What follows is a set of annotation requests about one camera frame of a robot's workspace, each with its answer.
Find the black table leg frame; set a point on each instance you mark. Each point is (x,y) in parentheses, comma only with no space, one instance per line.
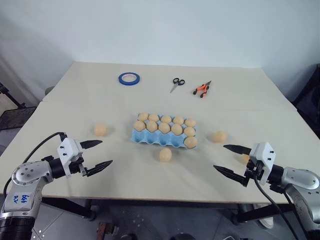
(262,214)
(75,208)

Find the black chair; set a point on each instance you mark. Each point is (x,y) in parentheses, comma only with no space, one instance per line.
(308,100)

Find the dark mat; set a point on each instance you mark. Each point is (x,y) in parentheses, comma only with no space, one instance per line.
(15,117)

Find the white shoe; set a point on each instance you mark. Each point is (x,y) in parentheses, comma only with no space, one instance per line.
(266,222)

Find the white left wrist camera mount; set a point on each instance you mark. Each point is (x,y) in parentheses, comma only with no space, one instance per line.
(68,150)

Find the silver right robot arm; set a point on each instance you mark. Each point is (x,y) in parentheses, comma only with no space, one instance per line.
(302,177)

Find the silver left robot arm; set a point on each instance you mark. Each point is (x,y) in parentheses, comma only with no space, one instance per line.
(27,175)

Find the orange black pliers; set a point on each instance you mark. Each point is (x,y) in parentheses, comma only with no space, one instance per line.
(201,88)

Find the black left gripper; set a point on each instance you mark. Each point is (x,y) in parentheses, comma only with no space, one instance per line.
(78,167)

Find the grey rounded object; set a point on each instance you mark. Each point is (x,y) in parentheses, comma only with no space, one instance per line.
(49,90)

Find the beige egg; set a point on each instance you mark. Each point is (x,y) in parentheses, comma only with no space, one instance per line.
(143,116)
(153,117)
(151,126)
(139,125)
(100,129)
(189,131)
(178,120)
(164,127)
(176,129)
(220,137)
(165,154)
(166,119)
(245,159)
(191,142)
(190,122)

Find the rust-coloured metal block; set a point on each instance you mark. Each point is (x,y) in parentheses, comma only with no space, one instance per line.
(107,228)

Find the black tripod stand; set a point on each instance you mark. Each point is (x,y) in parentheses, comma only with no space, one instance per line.
(10,96)

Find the blue tape roll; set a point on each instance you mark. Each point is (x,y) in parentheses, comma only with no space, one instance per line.
(129,84)

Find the blue egg tray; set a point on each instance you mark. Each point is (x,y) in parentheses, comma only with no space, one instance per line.
(150,140)

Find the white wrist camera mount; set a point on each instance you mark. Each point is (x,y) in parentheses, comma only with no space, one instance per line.
(262,152)
(68,150)

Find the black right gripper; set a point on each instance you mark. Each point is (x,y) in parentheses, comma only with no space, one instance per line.
(253,170)

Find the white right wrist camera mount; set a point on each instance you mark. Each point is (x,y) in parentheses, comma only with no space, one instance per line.
(262,152)

